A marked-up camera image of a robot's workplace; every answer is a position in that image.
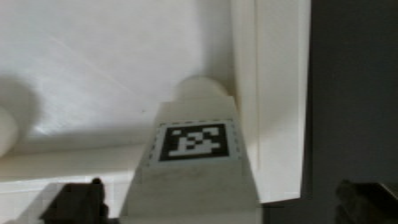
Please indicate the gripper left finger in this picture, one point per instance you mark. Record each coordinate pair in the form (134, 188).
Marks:
(79, 207)

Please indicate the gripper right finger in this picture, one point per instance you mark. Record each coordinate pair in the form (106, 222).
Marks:
(369, 203)

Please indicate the white leg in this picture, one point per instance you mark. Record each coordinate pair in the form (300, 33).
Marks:
(193, 186)

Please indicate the white square table top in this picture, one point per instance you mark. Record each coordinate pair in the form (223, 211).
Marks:
(97, 55)

